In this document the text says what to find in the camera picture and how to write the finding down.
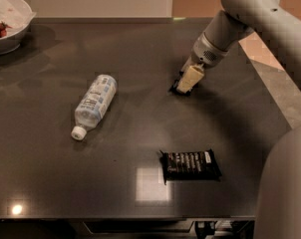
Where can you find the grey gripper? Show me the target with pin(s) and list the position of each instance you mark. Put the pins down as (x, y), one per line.
(205, 53)

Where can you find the blue rxbar blueberry wrapper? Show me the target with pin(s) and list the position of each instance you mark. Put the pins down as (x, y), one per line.
(174, 87)

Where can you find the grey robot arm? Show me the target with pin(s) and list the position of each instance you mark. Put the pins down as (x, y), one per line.
(278, 212)

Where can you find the black chocolate bar wrapper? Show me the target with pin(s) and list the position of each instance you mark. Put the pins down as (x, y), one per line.
(194, 165)

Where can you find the clear plastic water bottle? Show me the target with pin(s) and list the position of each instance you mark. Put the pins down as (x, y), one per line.
(93, 106)

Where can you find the white bowl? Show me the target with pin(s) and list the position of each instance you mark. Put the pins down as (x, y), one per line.
(13, 39)

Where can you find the white napkin in bowl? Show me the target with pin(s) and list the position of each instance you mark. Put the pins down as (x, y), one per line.
(16, 13)

